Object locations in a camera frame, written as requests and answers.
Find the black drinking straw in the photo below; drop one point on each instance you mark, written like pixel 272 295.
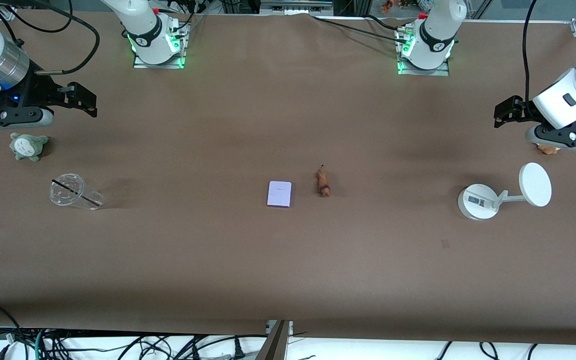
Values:
pixel 75 192

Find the brown lion statue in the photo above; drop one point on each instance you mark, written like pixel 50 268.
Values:
pixel 323 184

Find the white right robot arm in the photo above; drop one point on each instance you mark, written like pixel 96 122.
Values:
pixel 143 25

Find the black power plug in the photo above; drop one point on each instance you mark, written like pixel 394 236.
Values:
pixel 238 348

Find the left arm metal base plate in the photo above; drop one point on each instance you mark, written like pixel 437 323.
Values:
pixel 425 71

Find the white round desk lamp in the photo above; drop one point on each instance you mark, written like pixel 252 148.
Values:
pixel 478 202

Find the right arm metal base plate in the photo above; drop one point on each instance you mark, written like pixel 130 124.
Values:
pixel 160 62

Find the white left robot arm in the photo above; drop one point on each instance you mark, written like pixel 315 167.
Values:
pixel 443 22

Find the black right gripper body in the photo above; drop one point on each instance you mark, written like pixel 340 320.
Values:
pixel 42 90

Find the brown plush toy with tag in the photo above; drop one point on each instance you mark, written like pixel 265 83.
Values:
pixel 548 149

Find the metal table support post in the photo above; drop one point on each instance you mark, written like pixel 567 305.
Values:
pixel 275 342

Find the small orange figurines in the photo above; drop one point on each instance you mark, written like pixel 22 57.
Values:
pixel 389 6

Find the green plush toy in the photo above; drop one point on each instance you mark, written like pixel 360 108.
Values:
pixel 28 146

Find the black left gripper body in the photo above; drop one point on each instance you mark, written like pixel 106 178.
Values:
pixel 522 111

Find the clear plastic cup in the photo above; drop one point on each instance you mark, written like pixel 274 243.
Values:
pixel 68 192

